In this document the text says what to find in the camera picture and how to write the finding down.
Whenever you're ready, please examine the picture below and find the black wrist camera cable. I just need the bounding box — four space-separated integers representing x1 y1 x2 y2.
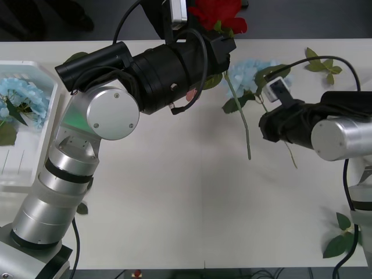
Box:
263 56 362 92
169 27 210 116

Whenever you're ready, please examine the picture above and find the black left wrist camera cable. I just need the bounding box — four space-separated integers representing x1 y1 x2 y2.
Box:
169 27 210 116

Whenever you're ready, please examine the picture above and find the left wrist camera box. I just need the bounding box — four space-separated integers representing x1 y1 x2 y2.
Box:
169 0 189 30

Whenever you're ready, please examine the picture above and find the single green leaf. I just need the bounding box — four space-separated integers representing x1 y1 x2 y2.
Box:
63 52 88 65

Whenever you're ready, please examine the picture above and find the red rose with small bud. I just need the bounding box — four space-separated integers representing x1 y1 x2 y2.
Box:
187 0 252 160

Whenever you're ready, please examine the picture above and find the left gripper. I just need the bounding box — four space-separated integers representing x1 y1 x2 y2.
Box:
202 30 237 75

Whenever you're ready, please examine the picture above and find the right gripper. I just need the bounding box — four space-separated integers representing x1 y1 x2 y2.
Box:
258 106 290 144

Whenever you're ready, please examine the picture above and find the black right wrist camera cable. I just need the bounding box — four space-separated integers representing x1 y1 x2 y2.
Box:
263 56 362 92

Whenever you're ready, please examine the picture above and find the person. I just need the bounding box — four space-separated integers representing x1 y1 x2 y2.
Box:
0 0 95 41

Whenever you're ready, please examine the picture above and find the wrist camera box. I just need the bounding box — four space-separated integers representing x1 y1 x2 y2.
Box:
169 0 189 30
263 76 293 103

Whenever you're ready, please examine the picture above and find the shallow white box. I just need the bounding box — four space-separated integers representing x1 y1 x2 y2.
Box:
0 60 62 193

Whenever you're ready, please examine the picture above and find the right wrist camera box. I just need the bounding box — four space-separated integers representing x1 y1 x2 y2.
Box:
263 76 293 103

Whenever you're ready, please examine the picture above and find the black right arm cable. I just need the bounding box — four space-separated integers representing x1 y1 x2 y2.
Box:
332 158 360 279

